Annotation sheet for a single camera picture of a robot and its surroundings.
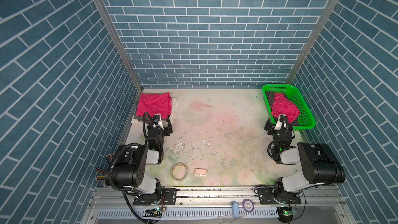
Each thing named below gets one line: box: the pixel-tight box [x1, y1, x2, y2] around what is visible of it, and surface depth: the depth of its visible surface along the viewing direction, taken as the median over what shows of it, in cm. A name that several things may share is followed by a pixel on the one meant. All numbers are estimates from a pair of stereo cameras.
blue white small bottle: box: [231, 201, 239, 218], surface depth 70 cm
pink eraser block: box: [193, 168, 207, 177], surface depth 82 cm
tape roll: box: [171, 162, 189, 181], surface depth 83 cm
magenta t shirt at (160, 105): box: [136, 92, 173, 119], surface depth 104 cm
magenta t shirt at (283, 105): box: [270, 92, 301, 124], surface depth 101 cm
